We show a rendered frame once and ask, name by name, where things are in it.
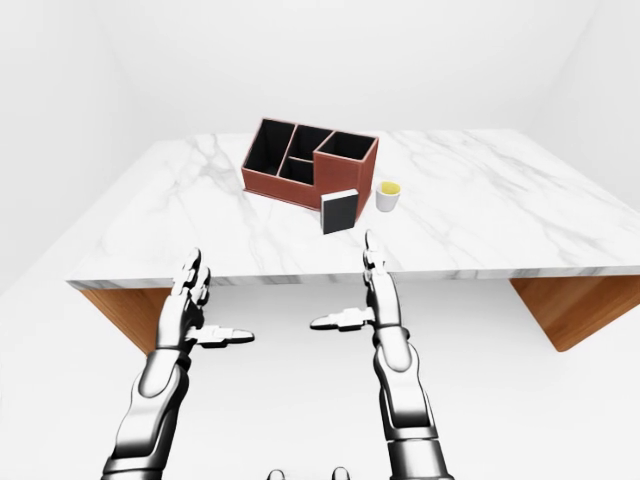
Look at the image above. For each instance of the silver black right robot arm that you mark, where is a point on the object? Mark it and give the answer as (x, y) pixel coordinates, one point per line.
(407, 400)

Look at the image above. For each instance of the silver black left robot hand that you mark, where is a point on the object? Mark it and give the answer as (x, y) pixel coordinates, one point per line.
(176, 312)

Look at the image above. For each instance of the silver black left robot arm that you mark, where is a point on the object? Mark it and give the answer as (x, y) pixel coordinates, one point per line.
(145, 410)

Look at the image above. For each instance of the white cup with yellow inside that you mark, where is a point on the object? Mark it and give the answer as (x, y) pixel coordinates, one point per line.
(388, 197)

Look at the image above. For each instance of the wooden table leg panel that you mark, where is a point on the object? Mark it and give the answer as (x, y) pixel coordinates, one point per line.
(575, 307)
(125, 310)

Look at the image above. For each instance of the black book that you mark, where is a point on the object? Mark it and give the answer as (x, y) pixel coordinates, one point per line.
(340, 212)

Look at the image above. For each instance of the red-brown desk caddy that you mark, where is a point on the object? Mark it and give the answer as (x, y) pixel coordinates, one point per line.
(310, 162)

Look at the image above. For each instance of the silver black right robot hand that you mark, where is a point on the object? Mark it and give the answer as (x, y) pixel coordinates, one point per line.
(382, 300)

